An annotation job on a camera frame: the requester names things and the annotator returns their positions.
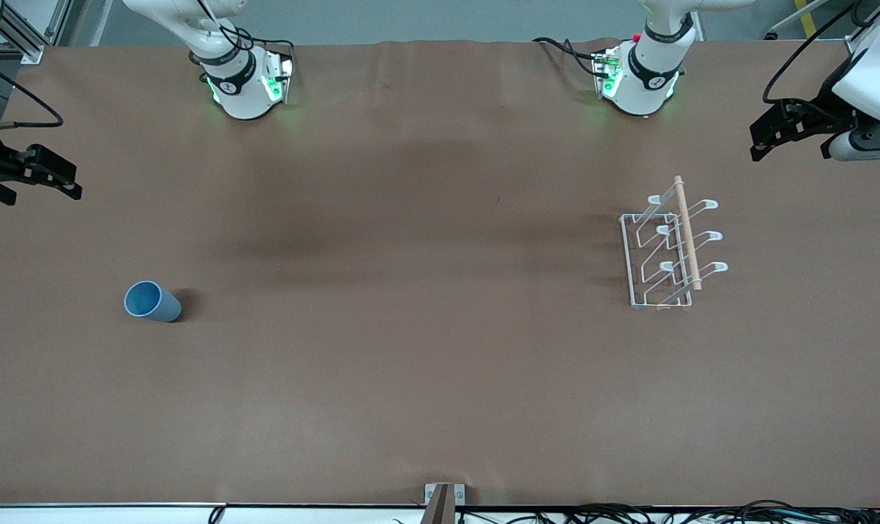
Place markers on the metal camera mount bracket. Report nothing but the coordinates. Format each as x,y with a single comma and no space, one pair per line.
443,502

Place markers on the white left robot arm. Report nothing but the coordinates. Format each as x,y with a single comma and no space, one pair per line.
647,80

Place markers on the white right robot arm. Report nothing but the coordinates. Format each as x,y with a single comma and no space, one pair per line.
243,94

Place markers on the blue plastic cup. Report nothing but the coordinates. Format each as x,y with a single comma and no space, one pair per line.
159,309

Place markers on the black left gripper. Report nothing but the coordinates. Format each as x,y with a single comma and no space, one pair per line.
824,107

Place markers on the aluminium frame profile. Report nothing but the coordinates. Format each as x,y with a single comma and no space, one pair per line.
28,47
856,45

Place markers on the grey pipe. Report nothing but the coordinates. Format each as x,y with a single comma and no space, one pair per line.
789,22

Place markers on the brown paper table cover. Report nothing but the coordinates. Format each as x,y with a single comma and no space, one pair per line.
410,327

